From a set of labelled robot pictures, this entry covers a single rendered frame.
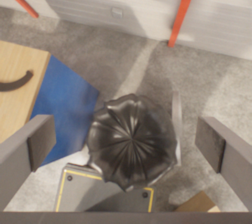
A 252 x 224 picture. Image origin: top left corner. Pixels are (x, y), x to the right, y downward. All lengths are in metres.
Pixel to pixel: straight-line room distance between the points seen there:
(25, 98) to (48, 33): 1.33
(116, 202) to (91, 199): 0.17
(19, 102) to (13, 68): 0.16
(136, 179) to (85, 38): 1.41
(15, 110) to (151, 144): 0.74
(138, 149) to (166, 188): 0.70
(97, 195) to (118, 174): 0.45
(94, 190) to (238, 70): 1.57
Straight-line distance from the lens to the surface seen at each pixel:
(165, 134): 1.03
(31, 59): 0.93
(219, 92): 1.83
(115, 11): 1.56
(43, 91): 0.93
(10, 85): 0.93
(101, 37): 1.92
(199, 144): 0.17
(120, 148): 1.15
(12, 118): 0.92
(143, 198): 1.44
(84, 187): 1.49
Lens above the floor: 1.67
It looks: 80 degrees down
